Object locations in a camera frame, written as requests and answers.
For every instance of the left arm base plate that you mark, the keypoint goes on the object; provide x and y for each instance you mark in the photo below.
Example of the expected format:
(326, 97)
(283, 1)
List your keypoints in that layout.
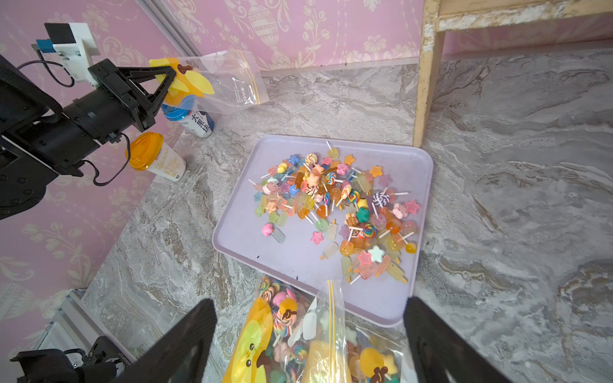
(103, 363)

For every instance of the wooden shelf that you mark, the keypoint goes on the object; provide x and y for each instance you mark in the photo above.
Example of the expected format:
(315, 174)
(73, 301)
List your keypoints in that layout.
(458, 29)

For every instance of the candy ziploc bag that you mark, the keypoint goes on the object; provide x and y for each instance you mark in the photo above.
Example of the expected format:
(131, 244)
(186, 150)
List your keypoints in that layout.
(223, 82)
(288, 337)
(364, 354)

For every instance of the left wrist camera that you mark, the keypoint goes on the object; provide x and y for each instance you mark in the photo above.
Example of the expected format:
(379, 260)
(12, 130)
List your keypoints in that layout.
(74, 43)

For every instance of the pile of colourful candies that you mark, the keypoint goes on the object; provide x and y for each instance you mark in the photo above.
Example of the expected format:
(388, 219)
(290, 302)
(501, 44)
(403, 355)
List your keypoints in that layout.
(364, 220)

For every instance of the blue lid cup on table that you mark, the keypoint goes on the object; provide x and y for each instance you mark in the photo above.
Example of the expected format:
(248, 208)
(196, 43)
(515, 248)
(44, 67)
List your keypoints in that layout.
(198, 122)

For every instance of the orange lid cup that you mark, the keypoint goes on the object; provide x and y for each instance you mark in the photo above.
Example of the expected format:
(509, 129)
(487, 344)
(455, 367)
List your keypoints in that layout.
(150, 152)

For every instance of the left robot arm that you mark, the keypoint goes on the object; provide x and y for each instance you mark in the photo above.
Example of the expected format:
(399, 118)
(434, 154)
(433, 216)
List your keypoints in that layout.
(42, 140)

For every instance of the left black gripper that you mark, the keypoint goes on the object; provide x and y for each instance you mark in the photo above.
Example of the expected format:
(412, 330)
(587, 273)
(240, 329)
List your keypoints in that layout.
(125, 84)

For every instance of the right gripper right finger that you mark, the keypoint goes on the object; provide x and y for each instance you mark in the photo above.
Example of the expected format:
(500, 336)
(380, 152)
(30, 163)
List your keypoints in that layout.
(439, 354)

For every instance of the lilac plastic tray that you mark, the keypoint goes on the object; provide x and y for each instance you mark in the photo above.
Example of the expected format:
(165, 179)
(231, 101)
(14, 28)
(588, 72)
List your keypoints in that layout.
(296, 260)

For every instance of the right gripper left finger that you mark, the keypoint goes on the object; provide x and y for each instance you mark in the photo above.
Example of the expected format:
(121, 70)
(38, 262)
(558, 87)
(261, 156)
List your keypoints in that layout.
(182, 354)

